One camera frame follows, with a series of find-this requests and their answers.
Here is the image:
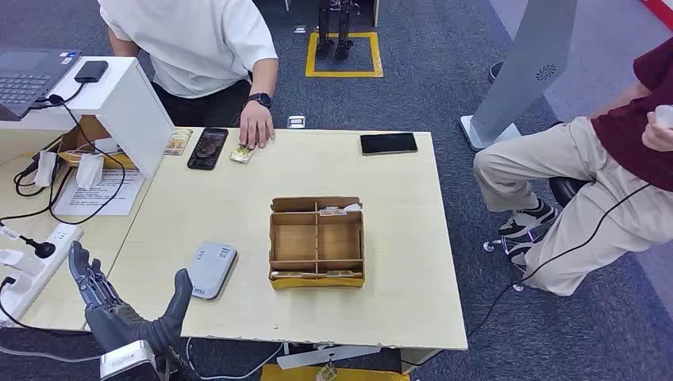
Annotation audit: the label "brown yellow cardboard box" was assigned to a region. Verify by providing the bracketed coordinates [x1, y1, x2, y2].
[56, 115, 138, 171]

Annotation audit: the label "grey laptop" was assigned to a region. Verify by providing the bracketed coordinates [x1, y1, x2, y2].
[0, 48, 83, 122]

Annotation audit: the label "white cable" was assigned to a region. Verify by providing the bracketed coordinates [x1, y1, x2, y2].
[185, 336, 285, 381]

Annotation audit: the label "black white sneaker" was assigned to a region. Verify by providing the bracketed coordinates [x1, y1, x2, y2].
[498, 198, 560, 239]

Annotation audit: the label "white flat strip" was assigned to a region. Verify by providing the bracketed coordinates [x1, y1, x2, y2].
[276, 345, 383, 371]

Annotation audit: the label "black plug with cable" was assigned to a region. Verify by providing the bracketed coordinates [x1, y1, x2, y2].
[0, 225, 57, 260]

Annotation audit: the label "printed paper sheet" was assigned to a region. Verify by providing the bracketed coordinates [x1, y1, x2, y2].
[52, 167, 145, 217]

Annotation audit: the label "black power bank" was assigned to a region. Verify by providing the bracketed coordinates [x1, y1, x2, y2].
[74, 60, 110, 84]

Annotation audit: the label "person's hand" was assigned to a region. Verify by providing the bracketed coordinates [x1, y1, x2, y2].
[641, 107, 673, 153]

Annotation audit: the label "small black humanoid robot legs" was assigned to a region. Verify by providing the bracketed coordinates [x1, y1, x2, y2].
[315, 0, 361, 61]

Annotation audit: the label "person's left hand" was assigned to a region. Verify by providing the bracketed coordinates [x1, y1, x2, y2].
[239, 101, 275, 150]

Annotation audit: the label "white riser shelf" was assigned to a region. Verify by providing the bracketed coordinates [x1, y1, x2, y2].
[0, 56, 175, 180]

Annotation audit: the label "black power cable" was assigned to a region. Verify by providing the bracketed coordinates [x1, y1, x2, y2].
[0, 275, 93, 337]

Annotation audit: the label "grey kiosk stand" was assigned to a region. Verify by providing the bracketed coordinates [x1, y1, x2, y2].
[460, 0, 579, 152]

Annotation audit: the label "coiled black cable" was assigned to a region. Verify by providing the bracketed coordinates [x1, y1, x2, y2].
[13, 152, 72, 200]

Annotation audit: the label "white folded tissue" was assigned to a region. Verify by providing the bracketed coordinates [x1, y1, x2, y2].
[33, 151, 58, 189]
[75, 153, 105, 191]

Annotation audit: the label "black smartphone with dark screen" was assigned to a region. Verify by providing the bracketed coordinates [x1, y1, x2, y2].
[360, 132, 419, 156]

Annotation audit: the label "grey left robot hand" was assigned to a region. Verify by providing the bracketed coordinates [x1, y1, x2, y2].
[67, 241, 194, 354]

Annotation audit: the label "long black cable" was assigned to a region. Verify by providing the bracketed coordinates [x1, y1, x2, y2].
[31, 81, 129, 226]

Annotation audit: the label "grey cable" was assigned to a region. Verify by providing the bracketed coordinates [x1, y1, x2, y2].
[0, 344, 103, 365]

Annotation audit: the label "cardboard organizer box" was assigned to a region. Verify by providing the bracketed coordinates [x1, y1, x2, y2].
[268, 196, 367, 291]

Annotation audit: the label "black wheeled office stool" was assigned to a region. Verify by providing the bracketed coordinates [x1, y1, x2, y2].
[483, 175, 595, 293]

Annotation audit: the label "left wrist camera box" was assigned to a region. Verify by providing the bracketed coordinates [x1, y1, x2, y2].
[99, 340, 160, 381]

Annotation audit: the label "person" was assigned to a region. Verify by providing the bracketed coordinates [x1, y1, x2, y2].
[473, 37, 673, 298]
[97, 0, 279, 151]

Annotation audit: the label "white power adapter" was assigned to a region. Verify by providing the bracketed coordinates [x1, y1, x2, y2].
[0, 248, 46, 277]

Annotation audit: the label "grey white card reader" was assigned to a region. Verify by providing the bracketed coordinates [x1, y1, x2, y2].
[187, 241, 239, 302]

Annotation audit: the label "thin black controller cable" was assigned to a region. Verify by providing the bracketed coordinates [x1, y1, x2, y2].
[465, 183, 653, 341]

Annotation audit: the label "black smartphone with lit screen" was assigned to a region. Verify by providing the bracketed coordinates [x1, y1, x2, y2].
[187, 127, 229, 171]

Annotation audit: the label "white power strip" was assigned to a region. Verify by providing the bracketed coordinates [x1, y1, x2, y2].
[0, 223, 85, 329]

